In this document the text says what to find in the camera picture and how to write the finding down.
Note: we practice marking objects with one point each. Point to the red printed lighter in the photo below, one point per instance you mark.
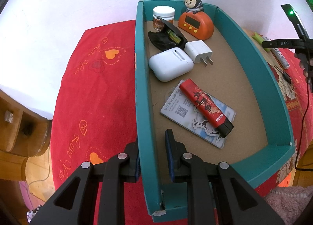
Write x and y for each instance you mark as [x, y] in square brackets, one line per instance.
[203, 102]

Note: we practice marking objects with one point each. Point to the cartoon printed card holder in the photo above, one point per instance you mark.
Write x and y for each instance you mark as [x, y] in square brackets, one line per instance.
[176, 110]

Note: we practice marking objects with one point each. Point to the black clamshell case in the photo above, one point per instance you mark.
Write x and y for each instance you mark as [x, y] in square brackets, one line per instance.
[159, 40]

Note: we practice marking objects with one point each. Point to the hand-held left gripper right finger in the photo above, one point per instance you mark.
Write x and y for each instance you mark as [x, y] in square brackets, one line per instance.
[170, 156]

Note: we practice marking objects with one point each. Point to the orange timer with monkey figure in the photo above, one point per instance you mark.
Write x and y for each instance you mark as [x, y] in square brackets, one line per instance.
[195, 23]

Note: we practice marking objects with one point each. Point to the white remote control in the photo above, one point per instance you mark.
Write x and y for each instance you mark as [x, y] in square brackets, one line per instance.
[281, 58]

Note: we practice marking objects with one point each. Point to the small jar with white lid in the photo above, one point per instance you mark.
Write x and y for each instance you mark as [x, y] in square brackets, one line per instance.
[163, 12]

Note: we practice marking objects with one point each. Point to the white charger plug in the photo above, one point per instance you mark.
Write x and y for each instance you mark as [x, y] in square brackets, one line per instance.
[198, 50]

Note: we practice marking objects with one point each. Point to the fluffy plush cloth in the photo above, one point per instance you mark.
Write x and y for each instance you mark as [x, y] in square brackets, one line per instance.
[288, 203]

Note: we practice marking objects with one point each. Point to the black key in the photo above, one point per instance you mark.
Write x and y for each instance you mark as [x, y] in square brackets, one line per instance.
[286, 77]

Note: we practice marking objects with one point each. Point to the person's right hand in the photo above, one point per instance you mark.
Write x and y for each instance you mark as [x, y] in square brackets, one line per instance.
[308, 65]

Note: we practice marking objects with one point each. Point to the red printed blanket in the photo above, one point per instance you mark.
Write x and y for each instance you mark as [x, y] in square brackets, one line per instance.
[97, 93]

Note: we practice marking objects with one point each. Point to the teal cardboard box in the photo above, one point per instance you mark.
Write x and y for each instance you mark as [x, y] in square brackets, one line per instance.
[244, 117]

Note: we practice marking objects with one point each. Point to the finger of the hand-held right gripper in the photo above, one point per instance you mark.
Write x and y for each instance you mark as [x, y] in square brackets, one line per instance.
[276, 44]

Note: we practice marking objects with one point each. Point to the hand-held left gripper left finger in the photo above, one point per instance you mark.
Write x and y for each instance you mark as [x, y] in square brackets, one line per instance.
[137, 166]

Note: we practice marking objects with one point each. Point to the white earbuds case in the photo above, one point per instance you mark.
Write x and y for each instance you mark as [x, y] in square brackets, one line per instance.
[168, 65]

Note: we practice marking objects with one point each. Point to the wooden cabinet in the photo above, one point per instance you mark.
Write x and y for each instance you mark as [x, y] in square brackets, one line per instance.
[304, 178]

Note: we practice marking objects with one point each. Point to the wooden shelf unit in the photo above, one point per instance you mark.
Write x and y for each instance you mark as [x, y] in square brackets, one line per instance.
[14, 142]

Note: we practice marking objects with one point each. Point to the small clear plastic box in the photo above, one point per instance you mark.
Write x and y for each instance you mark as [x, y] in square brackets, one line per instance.
[8, 116]

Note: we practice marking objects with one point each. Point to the green utility cutter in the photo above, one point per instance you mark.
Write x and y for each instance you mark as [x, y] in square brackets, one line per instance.
[256, 37]

